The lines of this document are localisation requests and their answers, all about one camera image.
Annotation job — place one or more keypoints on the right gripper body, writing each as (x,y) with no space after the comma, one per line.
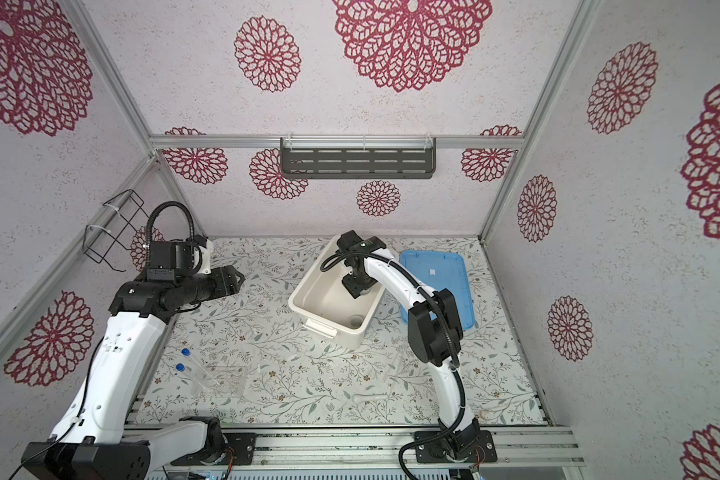
(355,285)

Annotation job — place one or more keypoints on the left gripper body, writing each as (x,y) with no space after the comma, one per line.
(198,287)

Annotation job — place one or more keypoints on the white plastic bin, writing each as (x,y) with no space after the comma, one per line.
(325,306)

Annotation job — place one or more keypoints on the blue-capped test tube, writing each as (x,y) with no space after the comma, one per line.
(193,362)
(194,380)

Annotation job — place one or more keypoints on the blue plastic lid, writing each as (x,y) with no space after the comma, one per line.
(443,270)

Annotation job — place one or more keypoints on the clear test tube rack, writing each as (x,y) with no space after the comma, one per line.
(221,380)

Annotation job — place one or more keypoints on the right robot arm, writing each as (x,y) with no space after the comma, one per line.
(434,334)

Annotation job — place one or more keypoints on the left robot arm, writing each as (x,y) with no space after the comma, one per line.
(88,443)

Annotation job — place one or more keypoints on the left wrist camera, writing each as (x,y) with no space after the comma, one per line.
(172,261)

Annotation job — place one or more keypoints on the black wire wall rack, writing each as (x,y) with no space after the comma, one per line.
(124,231)

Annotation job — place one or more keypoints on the dark metal wall shelf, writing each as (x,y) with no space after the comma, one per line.
(363,159)

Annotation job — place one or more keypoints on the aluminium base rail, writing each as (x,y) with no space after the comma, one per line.
(376,447)

